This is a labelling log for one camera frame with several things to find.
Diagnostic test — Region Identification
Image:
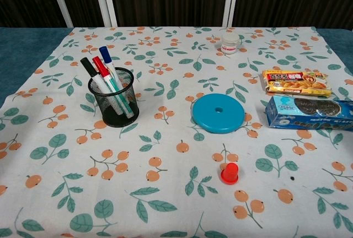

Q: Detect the small white jar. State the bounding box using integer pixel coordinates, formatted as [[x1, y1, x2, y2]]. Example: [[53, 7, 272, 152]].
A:
[[220, 33, 240, 56]]

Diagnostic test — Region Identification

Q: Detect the red cap marker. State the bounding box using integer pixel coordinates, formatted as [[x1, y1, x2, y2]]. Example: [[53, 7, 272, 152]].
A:
[[92, 56, 133, 118]]

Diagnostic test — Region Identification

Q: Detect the blue cookie box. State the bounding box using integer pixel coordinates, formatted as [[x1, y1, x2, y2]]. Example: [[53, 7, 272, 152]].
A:
[[265, 95, 353, 132]]

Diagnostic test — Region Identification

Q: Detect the white frame post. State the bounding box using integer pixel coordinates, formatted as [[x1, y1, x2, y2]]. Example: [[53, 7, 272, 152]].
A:
[[221, 0, 241, 28], [46, 0, 74, 28], [92, 0, 118, 28]]

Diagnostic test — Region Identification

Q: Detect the black cap marker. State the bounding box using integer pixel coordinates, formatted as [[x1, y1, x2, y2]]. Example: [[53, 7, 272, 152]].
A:
[[80, 57, 124, 116]]

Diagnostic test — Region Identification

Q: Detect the black mesh pen holder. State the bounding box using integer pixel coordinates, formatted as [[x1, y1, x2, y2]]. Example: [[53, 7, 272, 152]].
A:
[[87, 67, 140, 128]]

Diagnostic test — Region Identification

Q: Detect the blue round disc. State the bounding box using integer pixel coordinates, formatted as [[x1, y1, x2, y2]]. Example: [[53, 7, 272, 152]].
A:
[[192, 93, 247, 134]]

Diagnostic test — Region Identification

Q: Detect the yellow curry box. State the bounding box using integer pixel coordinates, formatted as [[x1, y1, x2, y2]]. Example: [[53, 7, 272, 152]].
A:
[[261, 68, 333, 98]]

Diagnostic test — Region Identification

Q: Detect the small red cup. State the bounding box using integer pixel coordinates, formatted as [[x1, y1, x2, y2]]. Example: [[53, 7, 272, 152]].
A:
[[220, 161, 240, 185]]

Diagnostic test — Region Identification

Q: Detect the blue-capped white marker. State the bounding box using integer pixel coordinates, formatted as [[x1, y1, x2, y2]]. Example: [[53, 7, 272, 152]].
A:
[[99, 46, 124, 92]]

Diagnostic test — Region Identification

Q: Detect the floral white tablecloth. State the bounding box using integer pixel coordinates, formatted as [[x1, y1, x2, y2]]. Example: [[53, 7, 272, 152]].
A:
[[0, 25, 353, 238]]

